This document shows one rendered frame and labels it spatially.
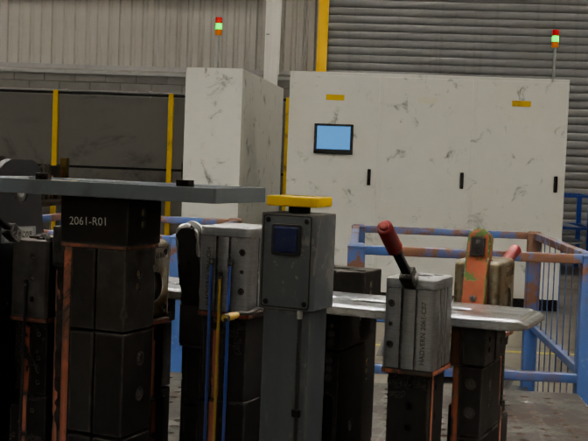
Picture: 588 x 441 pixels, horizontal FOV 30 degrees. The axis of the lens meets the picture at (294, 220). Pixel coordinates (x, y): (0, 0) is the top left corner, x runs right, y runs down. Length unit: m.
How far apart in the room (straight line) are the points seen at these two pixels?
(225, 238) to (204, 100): 8.23
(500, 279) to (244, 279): 0.44
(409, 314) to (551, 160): 8.33
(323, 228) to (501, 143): 8.39
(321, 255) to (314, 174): 8.32
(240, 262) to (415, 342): 0.26
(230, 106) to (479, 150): 2.19
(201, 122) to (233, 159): 0.43
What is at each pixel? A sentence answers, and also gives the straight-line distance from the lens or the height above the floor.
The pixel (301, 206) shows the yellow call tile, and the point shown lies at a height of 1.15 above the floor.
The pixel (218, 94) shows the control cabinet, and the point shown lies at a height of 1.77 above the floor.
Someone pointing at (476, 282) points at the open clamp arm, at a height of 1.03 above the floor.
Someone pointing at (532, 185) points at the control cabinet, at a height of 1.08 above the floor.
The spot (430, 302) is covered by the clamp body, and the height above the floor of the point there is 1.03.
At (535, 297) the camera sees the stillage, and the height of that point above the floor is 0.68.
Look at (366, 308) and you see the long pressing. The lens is 1.53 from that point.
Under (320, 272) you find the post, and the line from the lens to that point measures 1.27.
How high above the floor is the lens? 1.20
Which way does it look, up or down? 3 degrees down
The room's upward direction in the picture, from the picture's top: 2 degrees clockwise
